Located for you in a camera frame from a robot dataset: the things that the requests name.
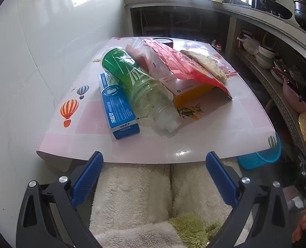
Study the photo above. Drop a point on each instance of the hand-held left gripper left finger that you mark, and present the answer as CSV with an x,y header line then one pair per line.
x,y
88,178

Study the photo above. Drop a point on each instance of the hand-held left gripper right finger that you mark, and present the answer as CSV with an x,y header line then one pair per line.
x,y
221,178

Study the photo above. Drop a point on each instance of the blue plastic basket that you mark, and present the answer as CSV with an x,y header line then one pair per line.
x,y
261,157

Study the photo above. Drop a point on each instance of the blue toothpaste box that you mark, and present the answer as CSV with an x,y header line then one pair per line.
x,y
119,108

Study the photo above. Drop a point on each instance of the white and orange medicine box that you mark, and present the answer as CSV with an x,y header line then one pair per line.
x,y
189,90

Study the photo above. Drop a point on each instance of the green plastic bottle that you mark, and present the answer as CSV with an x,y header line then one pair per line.
x,y
127,75

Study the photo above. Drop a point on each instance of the red plastic bag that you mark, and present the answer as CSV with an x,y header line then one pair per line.
x,y
184,64

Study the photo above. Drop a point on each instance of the clear plastic cup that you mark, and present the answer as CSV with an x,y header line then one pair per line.
x,y
140,54

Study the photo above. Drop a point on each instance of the red can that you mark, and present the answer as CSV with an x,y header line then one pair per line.
x,y
165,41

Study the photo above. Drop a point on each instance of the person's right hand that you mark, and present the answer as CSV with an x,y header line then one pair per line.
x,y
304,224

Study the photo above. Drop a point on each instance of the white crumpled paper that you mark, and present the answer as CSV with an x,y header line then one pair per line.
x,y
295,199

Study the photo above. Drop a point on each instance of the pink checked printed tablecloth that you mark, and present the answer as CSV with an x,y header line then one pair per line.
x,y
220,124

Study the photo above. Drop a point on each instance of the green fuzzy cloth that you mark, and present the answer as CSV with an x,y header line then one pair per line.
x,y
191,226

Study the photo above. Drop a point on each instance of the pink basin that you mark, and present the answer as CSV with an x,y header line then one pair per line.
x,y
295,98

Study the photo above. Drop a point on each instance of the perforated metal shelf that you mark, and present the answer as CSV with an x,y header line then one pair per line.
x,y
271,87

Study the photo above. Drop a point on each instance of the stack of plates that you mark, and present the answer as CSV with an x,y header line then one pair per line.
x,y
276,73

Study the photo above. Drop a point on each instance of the stack of white bowls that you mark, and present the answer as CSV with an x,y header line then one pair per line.
x,y
266,56

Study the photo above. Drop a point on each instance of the red-capped oil bottle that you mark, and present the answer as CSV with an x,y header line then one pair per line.
x,y
217,45

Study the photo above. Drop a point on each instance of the white plastic bag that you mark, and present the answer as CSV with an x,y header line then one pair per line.
x,y
249,45

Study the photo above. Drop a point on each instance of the black pot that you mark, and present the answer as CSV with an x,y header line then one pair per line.
x,y
301,13

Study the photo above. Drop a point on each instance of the grey concrete counter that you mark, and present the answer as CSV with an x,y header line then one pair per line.
x,y
245,11

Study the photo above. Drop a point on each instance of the black wok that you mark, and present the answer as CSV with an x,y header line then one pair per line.
x,y
275,9

